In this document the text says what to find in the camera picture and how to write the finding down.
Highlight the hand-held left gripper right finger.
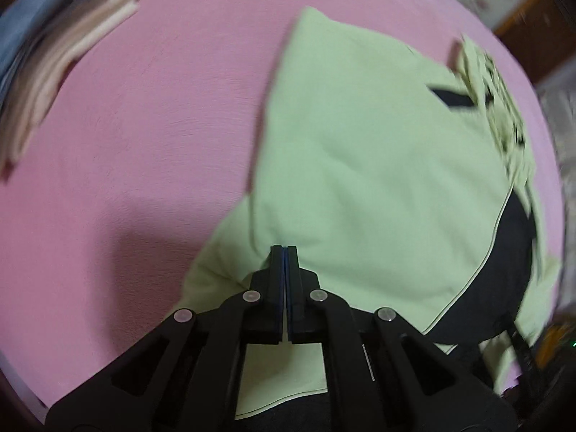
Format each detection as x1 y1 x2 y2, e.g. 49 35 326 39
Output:
287 246 519 432

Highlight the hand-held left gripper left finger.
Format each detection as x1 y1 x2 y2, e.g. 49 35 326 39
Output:
45 246 287 432

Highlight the green and black jacket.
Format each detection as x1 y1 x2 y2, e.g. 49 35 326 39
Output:
179 6 563 418

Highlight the pink blanket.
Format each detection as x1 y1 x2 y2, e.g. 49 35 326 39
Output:
0 0 568 419

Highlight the white lace curtain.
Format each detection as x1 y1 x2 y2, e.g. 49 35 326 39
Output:
535 68 576 185

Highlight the brown wooden door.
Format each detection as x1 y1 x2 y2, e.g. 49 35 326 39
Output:
496 0 576 85

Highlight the blue folded cloth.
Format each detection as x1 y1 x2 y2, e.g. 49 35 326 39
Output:
0 0 123 82

